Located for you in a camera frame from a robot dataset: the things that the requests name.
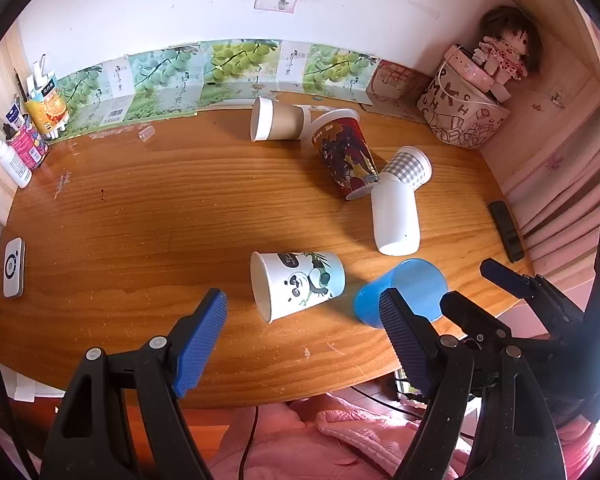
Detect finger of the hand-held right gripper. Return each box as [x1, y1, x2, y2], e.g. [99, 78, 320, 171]
[440, 291, 552, 356]
[481, 258, 587, 337]

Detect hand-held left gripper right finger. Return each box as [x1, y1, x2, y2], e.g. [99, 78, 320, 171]
[378, 287, 567, 480]

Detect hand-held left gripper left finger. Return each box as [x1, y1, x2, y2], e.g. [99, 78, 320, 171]
[39, 287, 228, 480]

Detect blue plastic cup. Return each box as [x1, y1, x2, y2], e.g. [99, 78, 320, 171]
[354, 258, 449, 329]

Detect white panda print paper cup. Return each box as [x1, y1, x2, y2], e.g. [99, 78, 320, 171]
[250, 250, 347, 324]

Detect plain white cup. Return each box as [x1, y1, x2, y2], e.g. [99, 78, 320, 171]
[370, 176, 421, 257]

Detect grey checked paper cup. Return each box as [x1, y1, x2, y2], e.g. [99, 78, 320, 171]
[380, 146, 433, 193]

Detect red printed paper cup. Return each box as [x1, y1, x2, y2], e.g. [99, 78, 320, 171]
[307, 108, 381, 202]

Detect brown paper cup white band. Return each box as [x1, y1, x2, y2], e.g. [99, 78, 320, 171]
[250, 96, 312, 143]

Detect black remote control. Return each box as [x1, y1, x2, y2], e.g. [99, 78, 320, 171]
[489, 201, 526, 263]

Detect pink curtain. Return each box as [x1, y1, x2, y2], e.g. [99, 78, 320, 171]
[500, 105, 600, 306]

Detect pink fleece clothing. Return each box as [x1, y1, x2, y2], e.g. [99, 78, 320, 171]
[220, 392, 483, 480]

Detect patterned fabric basket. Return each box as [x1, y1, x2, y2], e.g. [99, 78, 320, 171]
[416, 57, 512, 150]

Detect white paper sheets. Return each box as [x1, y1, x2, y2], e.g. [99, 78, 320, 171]
[12, 372, 66, 403]

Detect white rectangular device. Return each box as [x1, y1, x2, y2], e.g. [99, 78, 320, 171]
[2, 237, 26, 299]

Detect pink round case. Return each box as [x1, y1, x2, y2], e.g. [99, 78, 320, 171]
[442, 45, 493, 87]

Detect brown printed cardboard box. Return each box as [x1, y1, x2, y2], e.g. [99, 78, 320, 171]
[365, 60, 432, 122]

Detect brown haired rag doll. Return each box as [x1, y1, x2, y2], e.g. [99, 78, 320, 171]
[472, 5, 544, 83]

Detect white plastic bottle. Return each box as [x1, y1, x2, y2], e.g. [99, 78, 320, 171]
[0, 136, 32, 189]

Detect orange juice carton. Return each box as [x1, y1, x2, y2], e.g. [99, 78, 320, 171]
[25, 80, 71, 139]

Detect blue white tube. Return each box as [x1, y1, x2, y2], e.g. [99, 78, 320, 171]
[5, 102, 26, 133]

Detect thin black cable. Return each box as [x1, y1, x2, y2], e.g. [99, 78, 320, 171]
[238, 404, 259, 480]

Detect wooden shelf frame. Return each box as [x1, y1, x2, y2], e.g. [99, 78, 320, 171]
[467, 0, 600, 83]

